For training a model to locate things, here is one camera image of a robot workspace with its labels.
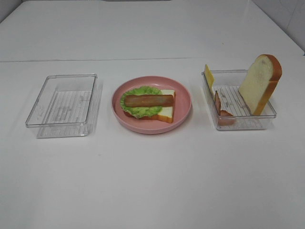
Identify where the pink round plate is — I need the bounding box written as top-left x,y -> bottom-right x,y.
112,76 -> 192,135

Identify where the yellow cheese slice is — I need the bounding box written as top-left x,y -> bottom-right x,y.
203,64 -> 214,94

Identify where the bread slice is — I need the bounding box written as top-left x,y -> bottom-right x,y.
124,89 -> 176,123
238,54 -> 282,116

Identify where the green lettuce leaf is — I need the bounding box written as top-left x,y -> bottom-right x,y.
120,85 -> 162,119

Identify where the right clear plastic tray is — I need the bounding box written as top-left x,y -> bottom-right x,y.
202,70 -> 276,131

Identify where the clear plastic tray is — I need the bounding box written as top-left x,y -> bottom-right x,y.
25,73 -> 102,138
202,70 -> 276,131

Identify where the left clear plastic tray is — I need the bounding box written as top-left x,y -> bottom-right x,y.
25,73 -> 102,138

